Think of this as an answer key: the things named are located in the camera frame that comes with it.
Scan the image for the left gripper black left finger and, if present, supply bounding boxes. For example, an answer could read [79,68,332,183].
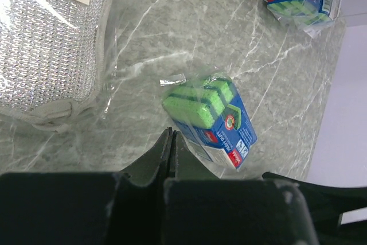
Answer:
[1,129,173,244]

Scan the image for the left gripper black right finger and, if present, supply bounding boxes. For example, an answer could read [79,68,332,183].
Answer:
[163,132,319,244]

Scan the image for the silver mesh scrubber pack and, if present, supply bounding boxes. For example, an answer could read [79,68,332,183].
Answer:
[1,0,113,132]

